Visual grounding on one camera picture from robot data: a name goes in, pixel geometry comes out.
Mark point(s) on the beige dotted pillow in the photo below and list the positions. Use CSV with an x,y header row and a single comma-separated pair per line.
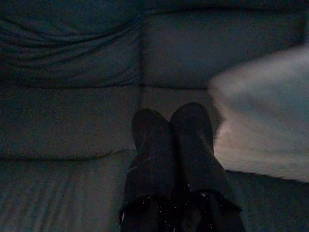
x,y
265,120

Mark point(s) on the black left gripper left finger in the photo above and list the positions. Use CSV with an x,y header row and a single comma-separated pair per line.
x,y
152,157

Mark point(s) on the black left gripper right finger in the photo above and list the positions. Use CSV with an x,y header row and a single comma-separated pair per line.
x,y
195,149

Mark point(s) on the dark green leather sofa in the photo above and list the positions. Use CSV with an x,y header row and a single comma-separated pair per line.
x,y
72,108

